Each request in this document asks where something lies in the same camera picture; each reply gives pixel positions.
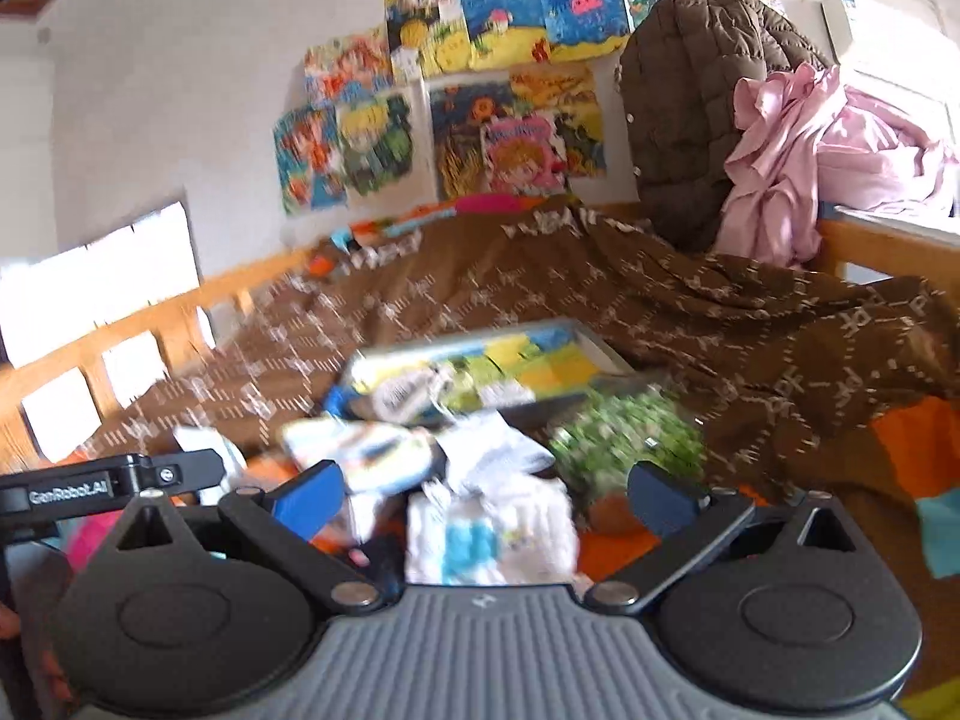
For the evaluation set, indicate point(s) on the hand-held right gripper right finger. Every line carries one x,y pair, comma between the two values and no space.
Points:
661,501

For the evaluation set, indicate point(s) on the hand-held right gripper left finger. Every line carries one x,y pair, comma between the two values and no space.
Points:
307,501

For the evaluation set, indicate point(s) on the pink soft item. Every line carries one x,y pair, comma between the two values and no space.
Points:
86,549

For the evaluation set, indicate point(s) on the green patterned packet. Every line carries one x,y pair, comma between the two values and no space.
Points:
630,435

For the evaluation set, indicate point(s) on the white blue orange packet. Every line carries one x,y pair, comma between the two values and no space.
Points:
360,450

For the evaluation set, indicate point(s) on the small white wrapper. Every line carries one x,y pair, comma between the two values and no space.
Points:
210,454

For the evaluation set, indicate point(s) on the white yellow blue packet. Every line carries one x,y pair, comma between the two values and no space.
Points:
390,390

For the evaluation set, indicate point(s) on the brown printed blanket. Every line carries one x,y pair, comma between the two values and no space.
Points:
675,330

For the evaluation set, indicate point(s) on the white crumpled packet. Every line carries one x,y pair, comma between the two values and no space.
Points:
495,450

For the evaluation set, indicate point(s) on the white blue tissue pack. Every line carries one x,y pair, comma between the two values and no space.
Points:
487,532

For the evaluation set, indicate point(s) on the yellow and green packets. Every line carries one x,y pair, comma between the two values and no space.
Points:
525,367

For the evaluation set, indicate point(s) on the orange patterned pillow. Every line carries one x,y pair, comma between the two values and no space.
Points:
911,457

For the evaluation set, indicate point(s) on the pink crumpled cloth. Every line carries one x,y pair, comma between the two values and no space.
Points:
795,165

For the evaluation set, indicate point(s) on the brown quilted jacket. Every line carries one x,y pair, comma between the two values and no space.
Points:
682,112

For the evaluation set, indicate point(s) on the white air conditioner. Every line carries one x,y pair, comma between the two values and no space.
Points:
870,37

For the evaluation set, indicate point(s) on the wooden bed frame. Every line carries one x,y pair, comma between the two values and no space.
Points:
75,345

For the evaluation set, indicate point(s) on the group of colourful wall drawings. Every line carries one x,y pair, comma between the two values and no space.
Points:
517,52

